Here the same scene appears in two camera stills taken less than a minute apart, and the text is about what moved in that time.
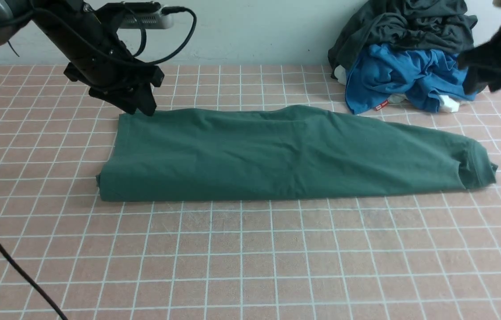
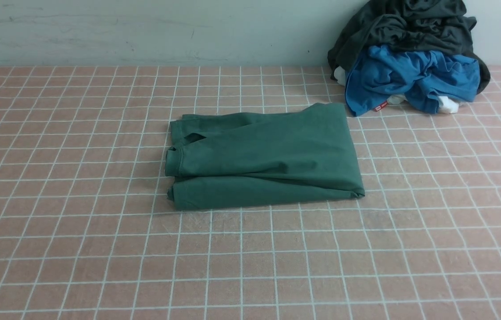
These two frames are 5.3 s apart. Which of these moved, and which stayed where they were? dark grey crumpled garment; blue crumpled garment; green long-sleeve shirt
Moved: green long-sleeve shirt
Stayed: dark grey crumpled garment; blue crumpled garment
